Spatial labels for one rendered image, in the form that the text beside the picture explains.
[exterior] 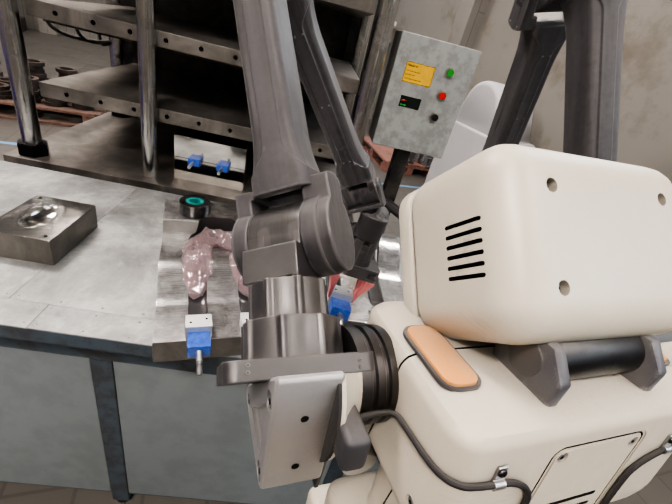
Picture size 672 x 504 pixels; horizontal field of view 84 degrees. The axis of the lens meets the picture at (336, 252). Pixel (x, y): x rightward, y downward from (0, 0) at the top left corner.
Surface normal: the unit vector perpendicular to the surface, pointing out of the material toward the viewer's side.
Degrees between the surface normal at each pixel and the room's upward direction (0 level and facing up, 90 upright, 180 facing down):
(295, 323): 38
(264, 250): 52
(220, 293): 23
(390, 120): 90
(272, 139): 62
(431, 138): 90
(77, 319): 0
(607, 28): 68
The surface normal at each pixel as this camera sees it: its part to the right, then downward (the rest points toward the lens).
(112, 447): 0.02, 0.52
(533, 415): 0.29, -0.64
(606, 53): 0.06, 0.16
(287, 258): -0.34, -0.28
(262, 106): -0.31, -0.07
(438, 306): -0.93, 0.07
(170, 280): 0.34, -0.47
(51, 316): 0.22, -0.83
